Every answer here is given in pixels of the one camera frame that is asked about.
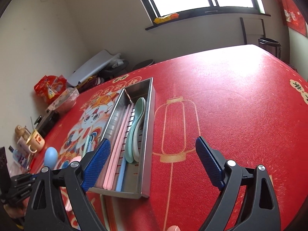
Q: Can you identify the black metal rack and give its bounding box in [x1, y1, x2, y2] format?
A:
[240, 17, 266, 45]

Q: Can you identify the right hand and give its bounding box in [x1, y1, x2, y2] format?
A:
[167, 225, 181, 231]

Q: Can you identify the pink chopstick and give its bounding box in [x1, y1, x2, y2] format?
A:
[95, 106, 128, 189]
[103, 104, 133, 190]

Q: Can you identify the green plastic spoon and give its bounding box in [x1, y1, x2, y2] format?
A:
[125, 97, 146, 163]

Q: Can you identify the grey rolled sheet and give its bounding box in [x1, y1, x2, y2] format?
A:
[66, 49, 121, 87]

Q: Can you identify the red festive table mat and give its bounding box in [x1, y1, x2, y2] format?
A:
[45, 45, 307, 230]

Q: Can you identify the black device on table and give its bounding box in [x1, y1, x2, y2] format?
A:
[34, 110, 60, 138]

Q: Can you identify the cream enamel mug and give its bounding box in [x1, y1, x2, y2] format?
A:
[26, 129, 45, 153]

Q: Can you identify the pink plastic spoon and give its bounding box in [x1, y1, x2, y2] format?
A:
[61, 156, 81, 213]

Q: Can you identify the green chopstick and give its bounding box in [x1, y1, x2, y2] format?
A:
[82, 135, 90, 157]

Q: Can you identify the yellow orange toy on sill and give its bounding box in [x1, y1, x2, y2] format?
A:
[153, 13, 179, 24]

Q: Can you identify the blue chopstick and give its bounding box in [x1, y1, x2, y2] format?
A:
[87, 135, 93, 152]
[115, 158, 126, 192]

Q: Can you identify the left hand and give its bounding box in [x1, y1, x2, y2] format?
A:
[4, 201, 27, 219]

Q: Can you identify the red snack bag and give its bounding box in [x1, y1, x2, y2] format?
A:
[34, 75, 67, 105]

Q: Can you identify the red cloth on refrigerator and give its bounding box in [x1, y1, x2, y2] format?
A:
[278, 0, 307, 37]

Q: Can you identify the blue plastic spoon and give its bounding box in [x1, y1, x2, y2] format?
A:
[44, 147, 58, 170]

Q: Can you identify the electric pressure cooker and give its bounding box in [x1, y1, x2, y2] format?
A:
[258, 38, 281, 59]

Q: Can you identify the stainless steel cutlery tray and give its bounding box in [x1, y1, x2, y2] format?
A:
[90, 78, 155, 199]

